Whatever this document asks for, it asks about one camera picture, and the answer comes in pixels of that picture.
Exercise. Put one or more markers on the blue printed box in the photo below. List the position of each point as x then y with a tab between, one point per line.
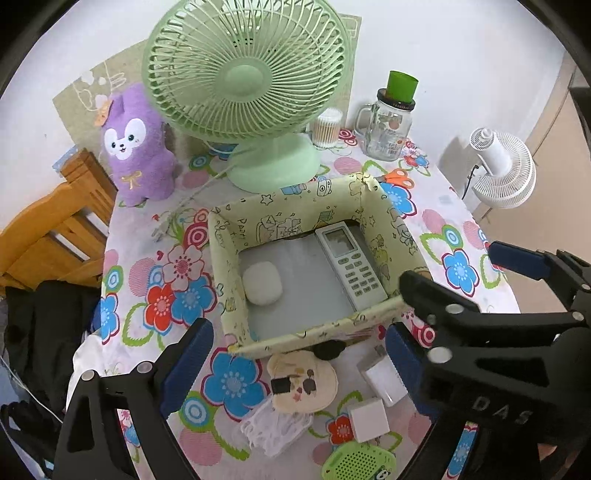
64	159

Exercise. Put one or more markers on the white block charger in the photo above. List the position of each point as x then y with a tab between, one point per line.
369	419

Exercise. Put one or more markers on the white earbud case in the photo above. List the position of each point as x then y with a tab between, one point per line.
262	284

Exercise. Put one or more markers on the orange scissors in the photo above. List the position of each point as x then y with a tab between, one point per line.
397	177

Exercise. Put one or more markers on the green plastic cup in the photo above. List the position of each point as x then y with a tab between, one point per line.
401	85

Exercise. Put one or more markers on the beige door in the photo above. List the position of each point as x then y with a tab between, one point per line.
554	129

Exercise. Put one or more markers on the beige wall poster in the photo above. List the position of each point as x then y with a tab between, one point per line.
87	92

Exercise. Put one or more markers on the black round object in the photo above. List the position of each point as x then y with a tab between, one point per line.
330	351

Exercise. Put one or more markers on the printed fabric storage box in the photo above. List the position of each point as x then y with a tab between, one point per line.
277	221

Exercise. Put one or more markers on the clear cotton swab box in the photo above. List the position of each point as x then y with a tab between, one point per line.
326	129

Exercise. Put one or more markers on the white remote control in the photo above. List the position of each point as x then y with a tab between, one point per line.
351	263

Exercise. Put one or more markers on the white pronged charger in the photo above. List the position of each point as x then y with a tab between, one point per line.
383	381

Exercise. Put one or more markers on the black clothing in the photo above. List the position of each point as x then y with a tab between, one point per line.
41	332

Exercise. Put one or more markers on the cream round pouch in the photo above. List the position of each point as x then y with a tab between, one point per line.
314	378

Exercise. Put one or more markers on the glass mug jar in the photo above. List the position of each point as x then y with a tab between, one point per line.
385	134

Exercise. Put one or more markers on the white cloth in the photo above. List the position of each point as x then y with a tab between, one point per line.
87	355

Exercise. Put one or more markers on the white fan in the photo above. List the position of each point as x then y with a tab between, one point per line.
508	175

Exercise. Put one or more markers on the green perforated device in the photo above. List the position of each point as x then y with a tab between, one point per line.
355	464

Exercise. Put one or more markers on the green table fan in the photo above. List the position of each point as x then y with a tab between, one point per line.
249	78

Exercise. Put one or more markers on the floral tablecloth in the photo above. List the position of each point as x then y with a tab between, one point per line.
138	277

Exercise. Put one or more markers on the purple plush toy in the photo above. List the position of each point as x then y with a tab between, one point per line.
138	157

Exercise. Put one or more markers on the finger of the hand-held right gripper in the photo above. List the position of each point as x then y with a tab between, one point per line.
517	258
443	300

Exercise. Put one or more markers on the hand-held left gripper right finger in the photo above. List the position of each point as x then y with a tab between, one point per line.
406	369

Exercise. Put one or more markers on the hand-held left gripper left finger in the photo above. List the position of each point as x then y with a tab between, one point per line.
184	364

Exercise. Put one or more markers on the wooden chair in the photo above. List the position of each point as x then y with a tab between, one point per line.
46	230

